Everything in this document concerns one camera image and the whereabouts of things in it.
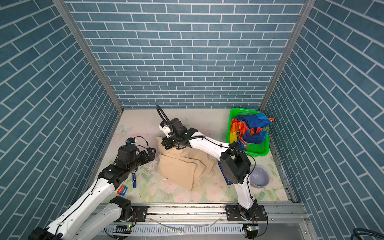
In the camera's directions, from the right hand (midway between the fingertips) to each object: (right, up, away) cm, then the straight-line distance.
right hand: (161, 141), depth 84 cm
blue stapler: (+38, -23, 0) cm, 45 cm away
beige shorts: (+15, -13, -2) cm, 20 cm away
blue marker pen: (-15, -22, 0) cm, 27 cm away
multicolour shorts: (+58, +6, +17) cm, 61 cm away
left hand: (-5, -6, -3) cm, 8 cm away
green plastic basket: (+48, +18, +25) cm, 57 cm away
